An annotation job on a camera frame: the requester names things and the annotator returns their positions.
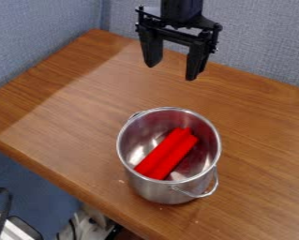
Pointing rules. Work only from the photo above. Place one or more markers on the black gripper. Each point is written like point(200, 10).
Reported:
point(178, 21)

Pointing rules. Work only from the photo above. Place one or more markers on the white striped bag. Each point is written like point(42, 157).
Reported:
point(19, 230)

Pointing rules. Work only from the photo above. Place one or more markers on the white items under table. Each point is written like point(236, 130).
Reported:
point(89, 225)

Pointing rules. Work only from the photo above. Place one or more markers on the metal pot with handle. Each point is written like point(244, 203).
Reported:
point(193, 179)

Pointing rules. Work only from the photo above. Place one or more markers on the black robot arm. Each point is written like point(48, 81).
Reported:
point(178, 22)

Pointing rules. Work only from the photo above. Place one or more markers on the red block object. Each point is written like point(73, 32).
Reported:
point(168, 154)

